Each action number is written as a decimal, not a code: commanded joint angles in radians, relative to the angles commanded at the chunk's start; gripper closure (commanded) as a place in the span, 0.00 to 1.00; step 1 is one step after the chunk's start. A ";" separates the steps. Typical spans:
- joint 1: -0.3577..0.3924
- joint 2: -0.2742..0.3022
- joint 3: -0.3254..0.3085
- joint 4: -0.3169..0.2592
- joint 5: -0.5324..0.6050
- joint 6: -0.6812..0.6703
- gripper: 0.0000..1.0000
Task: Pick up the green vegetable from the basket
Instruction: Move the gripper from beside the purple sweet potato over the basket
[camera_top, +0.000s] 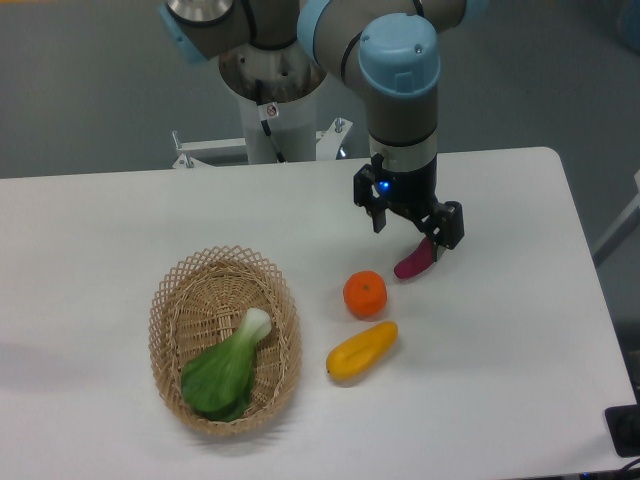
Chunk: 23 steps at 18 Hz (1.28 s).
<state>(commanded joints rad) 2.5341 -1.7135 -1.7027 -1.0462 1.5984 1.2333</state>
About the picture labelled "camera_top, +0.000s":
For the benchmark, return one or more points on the orange mandarin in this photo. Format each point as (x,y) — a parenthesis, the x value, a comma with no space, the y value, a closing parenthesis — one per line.
(365,294)

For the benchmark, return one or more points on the purple sweet potato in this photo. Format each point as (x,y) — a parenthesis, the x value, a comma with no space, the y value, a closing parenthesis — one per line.
(412,262)

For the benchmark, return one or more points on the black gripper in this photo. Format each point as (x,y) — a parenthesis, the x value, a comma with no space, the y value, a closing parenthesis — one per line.
(410,193)

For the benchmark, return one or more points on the black device at table edge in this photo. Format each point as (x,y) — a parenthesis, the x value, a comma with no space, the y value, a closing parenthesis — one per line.
(623,425)

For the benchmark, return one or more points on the green bok choy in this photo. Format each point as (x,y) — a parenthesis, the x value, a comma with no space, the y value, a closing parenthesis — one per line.
(218,383)

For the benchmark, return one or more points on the woven wicker basket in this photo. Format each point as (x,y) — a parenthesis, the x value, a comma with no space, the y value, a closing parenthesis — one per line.
(201,302)

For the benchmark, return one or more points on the yellow pepper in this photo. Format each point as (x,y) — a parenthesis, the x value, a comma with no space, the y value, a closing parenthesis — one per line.
(361,352)

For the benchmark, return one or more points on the white frame at right edge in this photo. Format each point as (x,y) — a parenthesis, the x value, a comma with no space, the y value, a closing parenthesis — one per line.
(626,222)

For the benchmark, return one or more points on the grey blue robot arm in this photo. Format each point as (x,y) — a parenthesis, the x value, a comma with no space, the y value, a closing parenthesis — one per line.
(386,52)

